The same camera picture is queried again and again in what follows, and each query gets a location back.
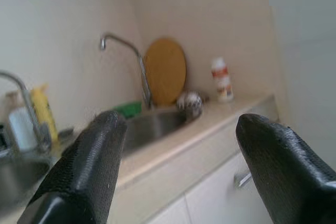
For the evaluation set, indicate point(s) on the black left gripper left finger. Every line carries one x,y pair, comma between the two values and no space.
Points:
84,171

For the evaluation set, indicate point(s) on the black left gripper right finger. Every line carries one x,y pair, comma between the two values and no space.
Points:
286,174

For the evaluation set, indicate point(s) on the stainless steel sink basin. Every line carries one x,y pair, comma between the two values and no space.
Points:
18,179
155,127

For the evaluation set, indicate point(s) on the yellow dish soap bottle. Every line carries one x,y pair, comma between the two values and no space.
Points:
44,113

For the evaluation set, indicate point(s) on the green plastic sponge basket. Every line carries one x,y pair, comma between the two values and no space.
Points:
128,108

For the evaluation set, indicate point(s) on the chrome faucet with lever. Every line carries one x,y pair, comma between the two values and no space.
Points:
29,106

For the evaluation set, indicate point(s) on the white bottle red label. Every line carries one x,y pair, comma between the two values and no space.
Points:
219,68
225,90

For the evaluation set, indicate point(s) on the tall chrome gooseneck faucet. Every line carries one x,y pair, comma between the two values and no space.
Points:
143,72

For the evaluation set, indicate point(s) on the steel wool scrubber ball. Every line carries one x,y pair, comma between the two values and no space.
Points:
189,103

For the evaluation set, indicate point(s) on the round wooden cutting board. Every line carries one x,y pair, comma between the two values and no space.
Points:
165,72

